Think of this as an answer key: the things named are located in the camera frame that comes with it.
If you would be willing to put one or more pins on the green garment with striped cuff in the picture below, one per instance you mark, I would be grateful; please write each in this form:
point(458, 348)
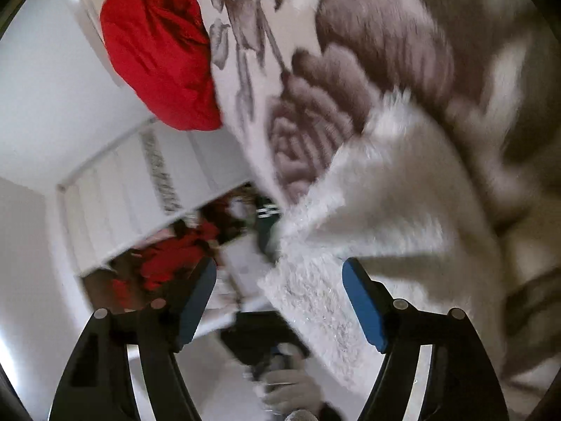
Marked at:
point(267, 232)

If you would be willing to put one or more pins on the floral purple blanket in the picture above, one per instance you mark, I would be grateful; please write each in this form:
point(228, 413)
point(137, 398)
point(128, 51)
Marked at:
point(394, 44)

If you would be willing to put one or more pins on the person's left hand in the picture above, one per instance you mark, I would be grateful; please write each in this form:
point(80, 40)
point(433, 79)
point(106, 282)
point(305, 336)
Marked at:
point(293, 390)

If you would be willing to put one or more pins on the white fuzzy jacket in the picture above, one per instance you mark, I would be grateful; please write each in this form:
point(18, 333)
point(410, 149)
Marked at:
point(385, 210)

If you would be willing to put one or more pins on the red quilt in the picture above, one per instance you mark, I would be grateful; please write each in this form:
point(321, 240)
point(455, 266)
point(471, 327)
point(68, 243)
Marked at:
point(157, 52)

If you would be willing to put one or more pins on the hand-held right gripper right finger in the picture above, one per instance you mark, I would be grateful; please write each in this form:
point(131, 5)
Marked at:
point(366, 307)

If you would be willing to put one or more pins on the hanging red clothes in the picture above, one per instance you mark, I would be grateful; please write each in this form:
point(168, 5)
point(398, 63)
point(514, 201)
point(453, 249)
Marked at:
point(171, 258)

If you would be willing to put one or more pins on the white wardrobe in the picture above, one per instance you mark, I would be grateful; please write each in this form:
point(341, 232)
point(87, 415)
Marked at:
point(131, 193)

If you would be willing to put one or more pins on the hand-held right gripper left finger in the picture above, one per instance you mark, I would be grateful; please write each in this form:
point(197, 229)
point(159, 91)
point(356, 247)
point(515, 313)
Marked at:
point(197, 307)

